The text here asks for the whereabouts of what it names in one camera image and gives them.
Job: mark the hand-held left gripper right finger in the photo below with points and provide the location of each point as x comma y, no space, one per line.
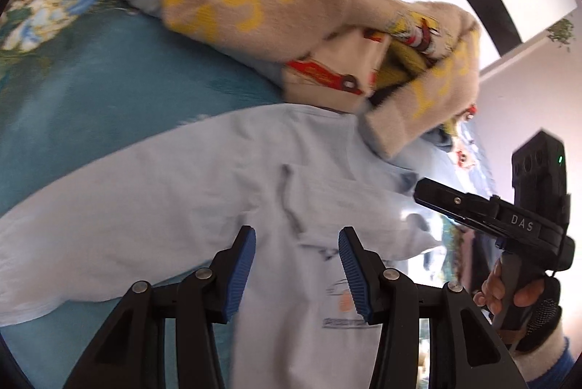
352,275

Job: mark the grey-blue cloth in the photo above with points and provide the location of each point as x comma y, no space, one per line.
439,139

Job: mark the green hanging plant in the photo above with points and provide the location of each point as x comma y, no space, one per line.
560,32

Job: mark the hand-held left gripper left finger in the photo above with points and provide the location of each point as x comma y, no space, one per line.
241,275

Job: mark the person's right forearm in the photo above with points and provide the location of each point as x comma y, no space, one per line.
550,366

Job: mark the cream car-print garment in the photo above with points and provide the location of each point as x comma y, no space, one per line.
463,157
327,89

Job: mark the person's right hand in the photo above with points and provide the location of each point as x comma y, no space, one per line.
543,311

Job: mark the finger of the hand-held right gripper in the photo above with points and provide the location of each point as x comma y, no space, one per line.
454,202

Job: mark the light blue shirt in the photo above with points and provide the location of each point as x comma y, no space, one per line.
182,189

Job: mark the yellow-green knit sweater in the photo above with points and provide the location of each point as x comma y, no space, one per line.
400,66

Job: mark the beige sweater with yellow letters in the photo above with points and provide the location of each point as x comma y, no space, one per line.
318,7

